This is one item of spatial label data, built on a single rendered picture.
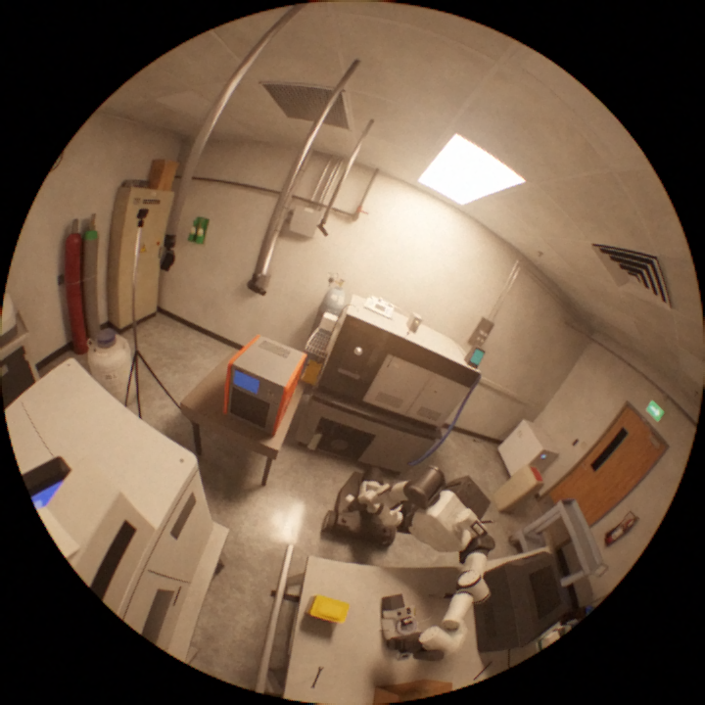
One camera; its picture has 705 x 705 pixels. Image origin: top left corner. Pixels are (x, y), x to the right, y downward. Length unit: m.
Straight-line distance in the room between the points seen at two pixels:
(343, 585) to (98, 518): 0.91
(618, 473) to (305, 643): 3.91
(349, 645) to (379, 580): 0.34
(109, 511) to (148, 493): 0.20
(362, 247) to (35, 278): 3.82
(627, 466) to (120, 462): 4.39
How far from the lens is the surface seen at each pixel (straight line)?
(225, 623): 1.93
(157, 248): 3.78
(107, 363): 2.32
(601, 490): 4.18
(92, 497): 0.35
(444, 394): 2.00
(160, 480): 0.53
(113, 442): 0.60
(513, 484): 3.42
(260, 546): 1.95
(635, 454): 4.09
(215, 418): 1.56
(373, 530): 2.04
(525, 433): 4.19
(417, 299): 2.80
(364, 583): 1.11
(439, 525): 1.00
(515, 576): 1.29
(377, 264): 2.68
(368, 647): 1.13
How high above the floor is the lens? 1.90
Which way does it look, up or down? 25 degrees down
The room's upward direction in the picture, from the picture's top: 25 degrees clockwise
